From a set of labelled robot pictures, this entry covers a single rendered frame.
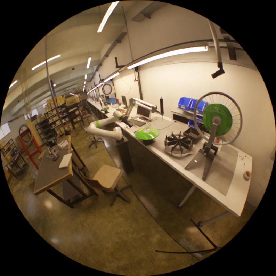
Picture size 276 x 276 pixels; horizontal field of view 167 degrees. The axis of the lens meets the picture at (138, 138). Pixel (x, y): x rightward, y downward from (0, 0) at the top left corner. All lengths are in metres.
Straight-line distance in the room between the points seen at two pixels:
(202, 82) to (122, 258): 2.81
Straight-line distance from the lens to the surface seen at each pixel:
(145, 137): 1.09
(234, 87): 1.48
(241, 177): 1.25
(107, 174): 1.42
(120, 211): 1.79
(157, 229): 1.67
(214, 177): 1.03
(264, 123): 1.58
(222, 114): 0.93
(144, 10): 2.49
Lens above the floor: 1.67
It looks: 33 degrees down
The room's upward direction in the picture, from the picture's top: 10 degrees counter-clockwise
